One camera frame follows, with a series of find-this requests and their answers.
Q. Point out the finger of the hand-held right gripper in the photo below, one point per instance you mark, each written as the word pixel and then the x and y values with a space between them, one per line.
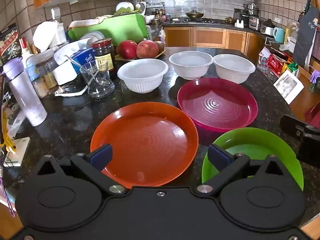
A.
pixel 290 125

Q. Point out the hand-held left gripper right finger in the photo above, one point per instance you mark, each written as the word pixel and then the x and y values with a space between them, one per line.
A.
pixel 218 156

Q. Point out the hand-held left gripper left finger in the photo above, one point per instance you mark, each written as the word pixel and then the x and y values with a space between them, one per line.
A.
pixel 101 156

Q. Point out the green plastic plate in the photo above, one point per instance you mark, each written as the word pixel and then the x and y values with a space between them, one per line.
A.
pixel 262 142

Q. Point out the orange plastic plate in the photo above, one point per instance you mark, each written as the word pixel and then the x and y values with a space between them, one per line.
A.
pixel 142 140

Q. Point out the red plastic plate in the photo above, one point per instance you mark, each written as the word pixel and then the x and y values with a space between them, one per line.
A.
pixel 217 105

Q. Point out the white ribbed plastic bowl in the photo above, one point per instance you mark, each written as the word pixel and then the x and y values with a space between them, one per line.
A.
pixel 142 77
pixel 233 67
pixel 191 65

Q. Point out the white plates in rack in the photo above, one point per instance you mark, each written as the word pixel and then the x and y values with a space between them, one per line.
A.
pixel 93 37

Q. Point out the white window box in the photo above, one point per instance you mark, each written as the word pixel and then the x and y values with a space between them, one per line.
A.
pixel 287 86

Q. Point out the purple rubber glove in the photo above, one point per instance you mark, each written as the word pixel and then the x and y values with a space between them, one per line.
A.
pixel 315 77

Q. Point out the green snack packet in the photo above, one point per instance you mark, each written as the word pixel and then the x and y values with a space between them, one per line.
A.
pixel 293 68

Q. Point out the red snack packets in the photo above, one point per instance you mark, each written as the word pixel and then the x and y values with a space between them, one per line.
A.
pixel 276 65

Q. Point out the clear glass cup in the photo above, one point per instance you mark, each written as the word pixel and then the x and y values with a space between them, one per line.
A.
pixel 100 88

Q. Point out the patterned gift bag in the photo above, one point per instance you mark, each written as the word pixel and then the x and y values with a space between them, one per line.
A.
pixel 263 60

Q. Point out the white square adapter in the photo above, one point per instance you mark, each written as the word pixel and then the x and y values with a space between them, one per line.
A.
pixel 18 152

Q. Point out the white folded napkin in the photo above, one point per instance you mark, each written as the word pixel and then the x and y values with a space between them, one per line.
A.
pixel 65 75

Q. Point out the teal mug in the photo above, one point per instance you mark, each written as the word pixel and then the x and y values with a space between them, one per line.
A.
pixel 278 35

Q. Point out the black apron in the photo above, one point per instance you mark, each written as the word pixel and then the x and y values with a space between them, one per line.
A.
pixel 306 35

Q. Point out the clear plastic jug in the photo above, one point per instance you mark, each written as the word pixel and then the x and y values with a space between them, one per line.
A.
pixel 292 32

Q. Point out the purple water bottle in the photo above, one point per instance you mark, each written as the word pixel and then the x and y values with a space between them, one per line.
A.
pixel 27 97

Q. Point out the metal spoon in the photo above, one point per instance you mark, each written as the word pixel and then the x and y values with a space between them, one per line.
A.
pixel 75 63

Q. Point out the beige fruit tray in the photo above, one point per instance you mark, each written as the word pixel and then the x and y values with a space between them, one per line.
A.
pixel 117 58

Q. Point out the black white slow cooker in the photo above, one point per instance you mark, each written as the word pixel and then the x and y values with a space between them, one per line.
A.
pixel 268 27

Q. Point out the blue tissue pack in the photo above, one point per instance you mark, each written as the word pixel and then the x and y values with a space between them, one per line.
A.
pixel 83 57

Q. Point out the dark sauce jar red lid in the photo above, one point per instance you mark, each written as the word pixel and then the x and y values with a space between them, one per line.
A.
pixel 103 55

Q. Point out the clear lidded plastic jar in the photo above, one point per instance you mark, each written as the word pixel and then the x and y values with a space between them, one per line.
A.
pixel 42 67

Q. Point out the white tissue paper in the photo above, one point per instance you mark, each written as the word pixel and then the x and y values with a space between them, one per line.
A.
pixel 67 50

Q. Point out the white knife holder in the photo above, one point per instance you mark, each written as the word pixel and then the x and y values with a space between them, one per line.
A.
pixel 239 24

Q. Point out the streaked red apple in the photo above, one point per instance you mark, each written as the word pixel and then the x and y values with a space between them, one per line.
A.
pixel 147 49

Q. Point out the wooden base cabinets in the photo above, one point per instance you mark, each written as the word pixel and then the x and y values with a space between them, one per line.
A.
pixel 210 37

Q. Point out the black coffee maker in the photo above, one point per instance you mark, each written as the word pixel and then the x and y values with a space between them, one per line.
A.
pixel 241 16

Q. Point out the small brown glass pot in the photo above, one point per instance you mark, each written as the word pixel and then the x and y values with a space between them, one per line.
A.
pixel 229 20

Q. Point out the steel pots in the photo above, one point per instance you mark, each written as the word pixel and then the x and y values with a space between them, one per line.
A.
pixel 252 10

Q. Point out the brown kiwi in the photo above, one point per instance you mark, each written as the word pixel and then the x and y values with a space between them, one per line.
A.
pixel 160 46

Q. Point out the green cutting board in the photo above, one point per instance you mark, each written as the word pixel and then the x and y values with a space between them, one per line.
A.
pixel 120 30

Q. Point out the white bottle red cap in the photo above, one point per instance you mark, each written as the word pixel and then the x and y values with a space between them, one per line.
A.
pixel 26 52

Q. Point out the white soft bag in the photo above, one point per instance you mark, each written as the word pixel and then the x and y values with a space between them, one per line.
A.
pixel 47 35

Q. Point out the white cloth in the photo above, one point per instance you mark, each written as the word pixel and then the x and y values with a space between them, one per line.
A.
pixel 85 23

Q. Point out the gas stove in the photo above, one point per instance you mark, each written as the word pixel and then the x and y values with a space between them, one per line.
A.
pixel 197 20

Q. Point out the dark wok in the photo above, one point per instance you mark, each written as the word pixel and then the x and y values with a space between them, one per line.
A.
pixel 195 15

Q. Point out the dark printed snack bag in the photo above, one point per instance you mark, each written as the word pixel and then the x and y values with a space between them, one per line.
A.
pixel 8 45

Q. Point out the white green bowl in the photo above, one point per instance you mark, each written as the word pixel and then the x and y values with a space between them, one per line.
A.
pixel 124 7

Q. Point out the cluster of condiment bottles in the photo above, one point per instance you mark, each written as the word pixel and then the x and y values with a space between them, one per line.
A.
pixel 160 12

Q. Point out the white wall socket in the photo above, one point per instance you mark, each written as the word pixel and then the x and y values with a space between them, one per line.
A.
pixel 55 13

